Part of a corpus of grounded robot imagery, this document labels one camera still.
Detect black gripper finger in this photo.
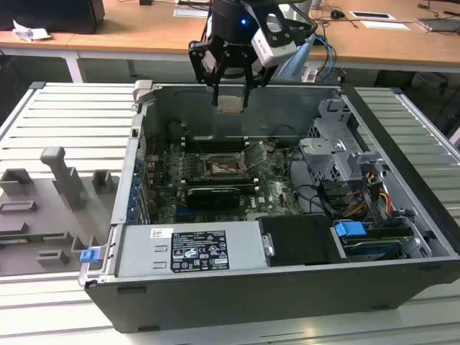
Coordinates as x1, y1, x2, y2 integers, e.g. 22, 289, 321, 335
241, 53, 270, 109
188, 40, 226, 108

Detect silver CPU plate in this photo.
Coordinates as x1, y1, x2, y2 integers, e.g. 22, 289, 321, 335
216, 95, 246, 115

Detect metal socket cover frame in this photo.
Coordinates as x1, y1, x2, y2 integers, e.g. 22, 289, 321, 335
241, 142, 271, 173

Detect black RAM slot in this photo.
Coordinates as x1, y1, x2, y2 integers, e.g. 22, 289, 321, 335
186, 183, 260, 190
186, 174, 259, 180
183, 147, 250, 153
182, 139, 249, 146
182, 136, 249, 142
186, 177, 259, 183
182, 143, 249, 150
186, 180, 259, 185

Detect metal CPU socket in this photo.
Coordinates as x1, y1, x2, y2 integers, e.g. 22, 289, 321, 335
201, 152, 253, 181

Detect black plastic cover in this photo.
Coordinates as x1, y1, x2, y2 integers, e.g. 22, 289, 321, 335
257, 214, 349, 267

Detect pale blue teach pendant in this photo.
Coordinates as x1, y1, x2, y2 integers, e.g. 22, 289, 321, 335
277, 34, 320, 83

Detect wooden desk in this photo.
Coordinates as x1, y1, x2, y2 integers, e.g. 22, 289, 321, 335
67, 0, 460, 86
0, 0, 106, 86

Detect metal drive cage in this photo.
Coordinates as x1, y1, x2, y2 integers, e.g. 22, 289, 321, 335
298, 97, 391, 188

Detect green motherboard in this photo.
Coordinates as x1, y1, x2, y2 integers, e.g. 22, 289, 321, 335
145, 138, 326, 224

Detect black graphics card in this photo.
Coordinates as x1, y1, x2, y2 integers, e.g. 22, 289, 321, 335
185, 185, 241, 211

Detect white paper sheet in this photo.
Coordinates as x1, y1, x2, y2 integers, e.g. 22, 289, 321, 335
360, 20, 414, 32

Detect black box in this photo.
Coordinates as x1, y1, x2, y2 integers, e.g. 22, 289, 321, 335
0, 0, 107, 36

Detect crumpled white paper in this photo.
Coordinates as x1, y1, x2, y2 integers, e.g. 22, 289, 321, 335
11, 19, 52, 43

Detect hard disk in blue carrier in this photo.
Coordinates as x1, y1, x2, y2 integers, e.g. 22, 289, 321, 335
332, 219, 416, 262

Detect grey laptop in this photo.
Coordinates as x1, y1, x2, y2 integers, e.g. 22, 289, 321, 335
415, 16, 460, 36

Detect grey power supply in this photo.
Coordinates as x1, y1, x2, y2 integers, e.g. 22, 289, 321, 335
114, 219, 277, 280

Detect grey parts rack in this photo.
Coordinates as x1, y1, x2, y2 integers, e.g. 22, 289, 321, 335
0, 145, 122, 278

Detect blue case latch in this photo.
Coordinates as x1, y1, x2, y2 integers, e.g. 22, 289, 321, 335
79, 249, 100, 265

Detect black PC case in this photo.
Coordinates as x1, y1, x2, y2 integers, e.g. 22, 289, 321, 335
79, 79, 460, 334

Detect green RAM stick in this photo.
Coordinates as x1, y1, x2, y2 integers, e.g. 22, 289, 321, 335
0, 232, 68, 246

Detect white boxy wrist camera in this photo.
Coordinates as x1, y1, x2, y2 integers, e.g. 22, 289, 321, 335
250, 12, 298, 68

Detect grey case handle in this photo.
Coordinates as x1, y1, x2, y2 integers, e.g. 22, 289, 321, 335
132, 79, 156, 106

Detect blue cable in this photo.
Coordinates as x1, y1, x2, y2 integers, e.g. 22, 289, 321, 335
315, 34, 338, 78

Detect yellow red power wires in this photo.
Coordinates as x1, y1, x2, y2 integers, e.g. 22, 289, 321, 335
350, 171, 393, 217

